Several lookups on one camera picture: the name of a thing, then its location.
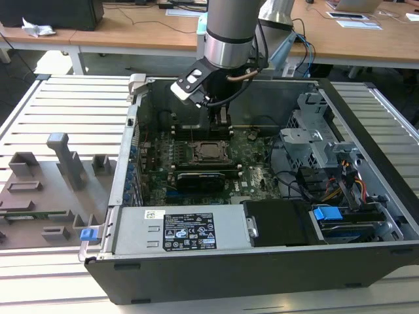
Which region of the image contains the metal socket cover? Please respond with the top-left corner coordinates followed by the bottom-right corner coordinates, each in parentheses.
top-left (191, 140), bottom-right (234, 164)

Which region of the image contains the silver CPU plate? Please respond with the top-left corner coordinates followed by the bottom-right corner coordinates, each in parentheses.
top-left (200, 143), bottom-right (225, 160)

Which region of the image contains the CPU socket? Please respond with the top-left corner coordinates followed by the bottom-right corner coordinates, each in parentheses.
top-left (190, 139), bottom-right (235, 166)

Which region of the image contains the blue expansion slot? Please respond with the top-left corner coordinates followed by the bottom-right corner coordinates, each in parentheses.
top-left (166, 190), bottom-right (198, 205)

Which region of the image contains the black drive cover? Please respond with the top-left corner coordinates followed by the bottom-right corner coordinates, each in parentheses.
top-left (243, 200), bottom-right (324, 248)

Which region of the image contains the pale blue teach pendant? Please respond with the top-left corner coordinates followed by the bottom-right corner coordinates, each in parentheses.
top-left (268, 32), bottom-right (297, 68)

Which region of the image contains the white paper sheet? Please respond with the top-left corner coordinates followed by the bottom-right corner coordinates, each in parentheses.
top-left (164, 9), bottom-right (202, 18)
top-left (336, 19), bottom-right (384, 31)

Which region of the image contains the green motherboard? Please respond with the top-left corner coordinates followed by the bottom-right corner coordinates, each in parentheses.
top-left (137, 129), bottom-right (284, 207)

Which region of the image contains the black graphics card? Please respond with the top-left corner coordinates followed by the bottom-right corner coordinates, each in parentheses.
top-left (176, 172), bottom-right (226, 194)

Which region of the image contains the metal disk bay cage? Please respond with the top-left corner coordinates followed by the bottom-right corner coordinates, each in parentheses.
top-left (280, 92), bottom-right (361, 171)

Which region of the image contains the wooden desk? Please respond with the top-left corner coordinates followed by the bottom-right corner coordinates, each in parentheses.
top-left (70, 0), bottom-right (419, 79)
top-left (0, 24), bottom-right (86, 76)

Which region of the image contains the white framed tablet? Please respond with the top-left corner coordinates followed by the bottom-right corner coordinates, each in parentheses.
top-left (326, 10), bottom-right (366, 20)

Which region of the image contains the silver laptop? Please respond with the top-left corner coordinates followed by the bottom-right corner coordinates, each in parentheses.
top-left (333, 0), bottom-right (384, 12)

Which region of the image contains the blue disk carrier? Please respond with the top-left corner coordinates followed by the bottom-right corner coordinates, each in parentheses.
top-left (312, 205), bottom-right (376, 245)

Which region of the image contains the grey power supply unit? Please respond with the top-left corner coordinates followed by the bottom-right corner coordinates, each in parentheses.
top-left (113, 205), bottom-right (253, 254)

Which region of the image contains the black computer tower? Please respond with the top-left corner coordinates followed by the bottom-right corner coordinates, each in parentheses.
top-left (0, 0), bottom-right (105, 32)

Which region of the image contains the crumpled white paper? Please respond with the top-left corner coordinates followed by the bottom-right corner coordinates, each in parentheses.
top-left (20, 16), bottom-right (58, 38)

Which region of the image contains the black open PC case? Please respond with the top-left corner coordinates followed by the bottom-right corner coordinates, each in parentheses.
top-left (77, 73), bottom-right (419, 305)

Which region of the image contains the blue case latch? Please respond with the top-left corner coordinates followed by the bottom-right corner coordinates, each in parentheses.
top-left (79, 229), bottom-right (101, 245)

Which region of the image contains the grey parts rack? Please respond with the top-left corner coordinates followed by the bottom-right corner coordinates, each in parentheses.
top-left (0, 131), bottom-right (114, 250)

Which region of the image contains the green RAM stick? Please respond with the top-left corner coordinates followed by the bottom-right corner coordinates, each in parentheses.
top-left (0, 211), bottom-right (68, 221)

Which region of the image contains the black camera cable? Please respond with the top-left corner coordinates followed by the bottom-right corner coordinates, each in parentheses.
top-left (204, 19), bottom-right (271, 109)

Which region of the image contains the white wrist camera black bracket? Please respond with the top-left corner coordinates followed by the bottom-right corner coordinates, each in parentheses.
top-left (170, 60), bottom-right (212, 108)

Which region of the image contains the blue cable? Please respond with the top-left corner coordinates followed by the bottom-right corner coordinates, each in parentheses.
top-left (293, 32), bottom-right (317, 78)

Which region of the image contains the black connector wire bundle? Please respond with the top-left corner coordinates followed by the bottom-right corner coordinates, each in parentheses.
top-left (295, 166), bottom-right (335, 201)

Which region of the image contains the yellow red wire bundle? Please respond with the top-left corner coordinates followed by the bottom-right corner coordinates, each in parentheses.
top-left (321, 159), bottom-right (369, 202)

